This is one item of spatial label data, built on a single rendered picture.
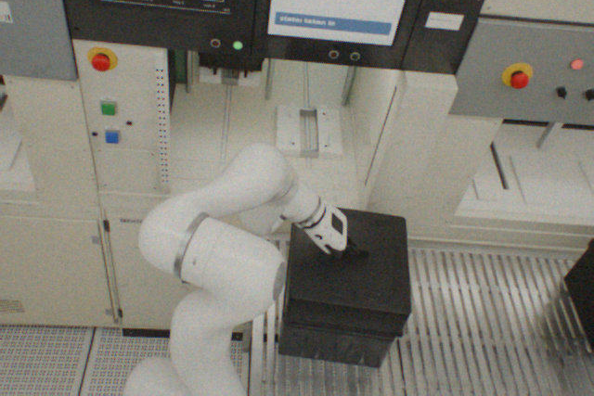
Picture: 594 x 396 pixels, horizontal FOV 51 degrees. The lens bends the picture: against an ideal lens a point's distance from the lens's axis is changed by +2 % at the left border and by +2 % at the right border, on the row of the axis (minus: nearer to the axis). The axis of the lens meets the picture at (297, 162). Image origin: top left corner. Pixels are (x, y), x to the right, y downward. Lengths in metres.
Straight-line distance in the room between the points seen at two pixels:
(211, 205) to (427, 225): 1.12
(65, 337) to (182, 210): 1.74
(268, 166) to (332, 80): 1.34
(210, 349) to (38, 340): 1.65
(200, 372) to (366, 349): 0.65
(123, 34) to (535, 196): 1.33
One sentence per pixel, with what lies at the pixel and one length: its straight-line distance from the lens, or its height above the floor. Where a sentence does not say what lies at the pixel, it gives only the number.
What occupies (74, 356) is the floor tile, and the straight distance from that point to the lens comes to 2.58.
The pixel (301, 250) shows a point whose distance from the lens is 1.51.
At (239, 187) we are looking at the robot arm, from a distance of 0.93.
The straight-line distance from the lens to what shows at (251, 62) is 2.12.
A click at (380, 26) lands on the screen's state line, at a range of 1.41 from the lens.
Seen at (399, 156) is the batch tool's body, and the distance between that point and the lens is 1.63.
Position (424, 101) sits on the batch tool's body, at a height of 1.36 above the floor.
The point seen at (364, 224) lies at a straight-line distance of 1.59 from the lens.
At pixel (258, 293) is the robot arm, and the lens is 0.89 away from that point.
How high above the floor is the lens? 2.29
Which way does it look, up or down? 47 degrees down
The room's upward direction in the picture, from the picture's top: 11 degrees clockwise
